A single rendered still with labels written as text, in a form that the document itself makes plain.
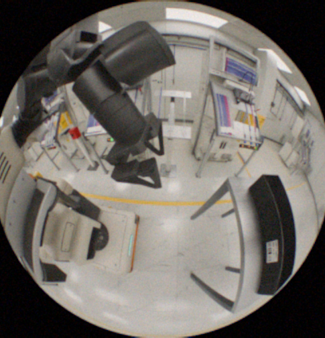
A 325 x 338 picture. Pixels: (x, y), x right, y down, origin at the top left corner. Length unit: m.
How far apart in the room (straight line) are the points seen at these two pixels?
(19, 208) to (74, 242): 0.26
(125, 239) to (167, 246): 0.45
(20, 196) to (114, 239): 0.80
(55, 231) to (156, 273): 1.00
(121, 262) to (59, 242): 0.62
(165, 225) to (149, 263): 0.45
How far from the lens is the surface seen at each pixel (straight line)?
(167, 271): 1.21
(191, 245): 1.19
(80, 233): 0.47
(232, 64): 1.54
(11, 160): 0.33
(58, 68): 0.16
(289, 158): 4.37
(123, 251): 0.93
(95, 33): 0.20
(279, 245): 0.51
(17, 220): 0.33
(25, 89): 0.25
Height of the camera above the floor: 1.15
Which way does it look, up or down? 50 degrees down
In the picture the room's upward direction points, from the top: straight up
